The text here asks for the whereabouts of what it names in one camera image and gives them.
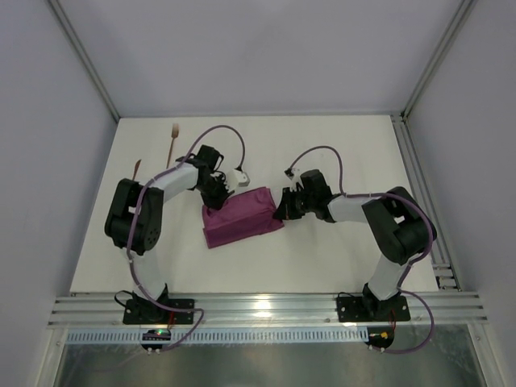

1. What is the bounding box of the purple satin napkin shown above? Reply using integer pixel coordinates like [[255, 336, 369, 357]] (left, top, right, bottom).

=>
[[202, 187, 285, 249]]

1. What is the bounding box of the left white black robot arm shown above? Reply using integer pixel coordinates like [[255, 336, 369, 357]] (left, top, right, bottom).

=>
[[104, 145, 234, 307]]

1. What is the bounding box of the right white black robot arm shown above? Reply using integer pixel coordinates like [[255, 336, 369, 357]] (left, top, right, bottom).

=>
[[273, 168, 437, 323]]

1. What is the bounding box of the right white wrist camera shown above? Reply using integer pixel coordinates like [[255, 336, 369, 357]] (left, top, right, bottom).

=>
[[284, 167, 303, 192]]

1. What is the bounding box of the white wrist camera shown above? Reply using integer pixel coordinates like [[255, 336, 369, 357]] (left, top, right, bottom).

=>
[[225, 169, 251, 192], [284, 167, 303, 192]]

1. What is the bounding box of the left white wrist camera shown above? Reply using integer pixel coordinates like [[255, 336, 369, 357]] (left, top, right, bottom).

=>
[[225, 169, 251, 192]]

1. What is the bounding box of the grey slotted cable duct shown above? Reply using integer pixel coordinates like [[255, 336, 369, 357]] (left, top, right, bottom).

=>
[[65, 326, 368, 345]]

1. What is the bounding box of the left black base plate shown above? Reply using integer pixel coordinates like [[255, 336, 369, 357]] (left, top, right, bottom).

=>
[[123, 298, 194, 326]]

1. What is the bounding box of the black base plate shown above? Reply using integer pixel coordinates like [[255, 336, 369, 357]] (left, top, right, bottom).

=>
[[335, 293, 411, 323], [123, 298, 194, 326]]

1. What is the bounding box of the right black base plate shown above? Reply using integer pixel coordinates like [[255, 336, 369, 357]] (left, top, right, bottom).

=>
[[335, 293, 411, 323]]

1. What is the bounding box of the right side aluminium rail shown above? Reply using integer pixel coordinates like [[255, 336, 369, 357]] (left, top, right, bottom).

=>
[[390, 114, 462, 292]]

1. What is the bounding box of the aluminium rail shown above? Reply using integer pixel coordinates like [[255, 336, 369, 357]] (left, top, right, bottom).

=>
[[390, 114, 462, 292], [48, 291, 488, 328]]

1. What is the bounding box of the left corner aluminium post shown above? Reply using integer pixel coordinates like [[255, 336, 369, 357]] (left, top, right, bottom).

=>
[[45, 0, 121, 123]]

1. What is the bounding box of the corner aluminium post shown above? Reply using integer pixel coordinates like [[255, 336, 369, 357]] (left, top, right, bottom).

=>
[[45, 0, 121, 123], [401, 0, 477, 121]]

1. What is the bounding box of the front aluminium rail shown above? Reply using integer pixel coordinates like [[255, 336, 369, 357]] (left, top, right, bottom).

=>
[[48, 291, 488, 328]]

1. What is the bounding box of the right corner aluminium post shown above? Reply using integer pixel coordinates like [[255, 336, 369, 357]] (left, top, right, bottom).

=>
[[401, 0, 477, 121]]

